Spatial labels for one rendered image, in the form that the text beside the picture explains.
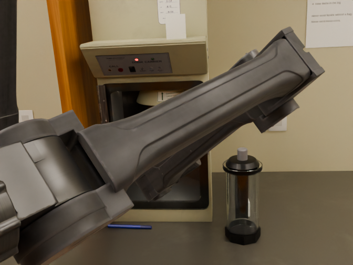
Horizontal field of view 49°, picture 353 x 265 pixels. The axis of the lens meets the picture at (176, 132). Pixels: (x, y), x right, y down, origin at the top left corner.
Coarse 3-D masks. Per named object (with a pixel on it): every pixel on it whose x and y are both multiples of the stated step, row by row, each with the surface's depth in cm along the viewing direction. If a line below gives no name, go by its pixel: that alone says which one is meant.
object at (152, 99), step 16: (192, 80) 109; (112, 96) 113; (128, 96) 112; (144, 96) 112; (160, 96) 111; (112, 112) 114; (128, 112) 114; (192, 176) 118; (208, 176) 117; (128, 192) 121; (176, 192) 120; (192, 192) 119; (208, 192) 119; (144, 208) 122; (160, 208) 122; (176, 208) 121; (192, 208) 121
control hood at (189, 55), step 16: (80, 48) 100; (96, 48) 99; (112, 48) 99; (128, 48) 99; (144, 48) 98; (160, 48) 98; (176, 48) 98; (192, 48) 98; (96, 64) 105; (176, 64) 104; (192, 64) 103
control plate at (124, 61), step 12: (108, 60) 103; (120, 60) 103; (132, 60) 103; (144, 60) 103; (156, 60) 102; (168, 60) 102; (108, 72) 108; (120, 72) 107; (132, 72) 107; (144, 72) 107; (156, 72) 107; (168, 72) 107
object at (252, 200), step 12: (228, 168) 105; (228, 180) 108; (240, 180) 105; (252, 180) 105; (228, 192) 109; (240, 192) 106; (252, 192) 106; (228, 204) 110; (240, 204) 107; (252, 204) 107; (228, 216) 111; (240, 216) 108; (252, 216) 108; (228, 228) 112; (240, 228) 109; (252, 228) 109
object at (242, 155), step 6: (240, 150) 106; (246, 150) 106; (234, 156) 110; (240, 156) 106; (246, 156) 106; (252, 156) 109; (228, 162) 107; (234, 162) 105; (240, 162) 105; (246, 162) 105; (252, 162) 105; (258, 162) 107; (234, 168) 105; (240, 168) 104; (246, 168) 104; (252, 168) 104
